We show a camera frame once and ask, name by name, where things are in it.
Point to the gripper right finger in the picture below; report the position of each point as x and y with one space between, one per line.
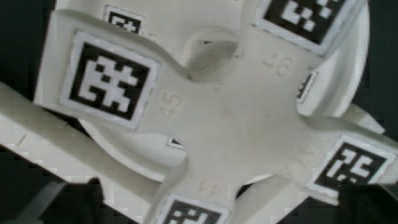
369 204

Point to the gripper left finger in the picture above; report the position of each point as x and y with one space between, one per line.
65 205

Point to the white cross-shaped table base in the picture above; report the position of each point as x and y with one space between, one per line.
115 82

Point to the white round table top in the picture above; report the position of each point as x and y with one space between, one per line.
166 20

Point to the white cylindrical table leg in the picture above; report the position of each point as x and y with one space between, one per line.
209 53

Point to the white front fence bar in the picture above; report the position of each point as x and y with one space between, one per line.
49 143

